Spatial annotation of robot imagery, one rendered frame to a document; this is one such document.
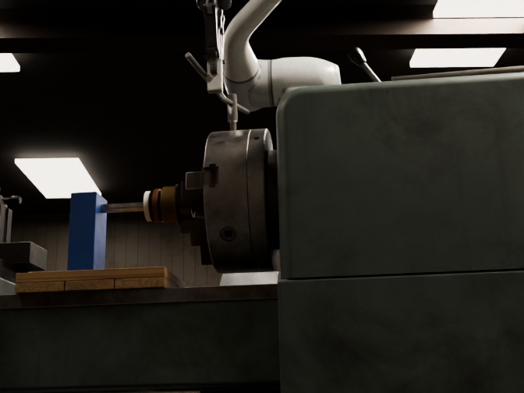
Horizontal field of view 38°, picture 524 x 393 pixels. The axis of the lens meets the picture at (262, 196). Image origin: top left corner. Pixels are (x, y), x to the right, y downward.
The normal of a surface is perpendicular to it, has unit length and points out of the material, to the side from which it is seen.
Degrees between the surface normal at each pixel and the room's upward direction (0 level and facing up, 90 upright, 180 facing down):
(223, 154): 67
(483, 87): 90
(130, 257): 90
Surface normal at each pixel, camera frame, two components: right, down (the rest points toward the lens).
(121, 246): 0.02, -0.28
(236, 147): -0.11, -0.71
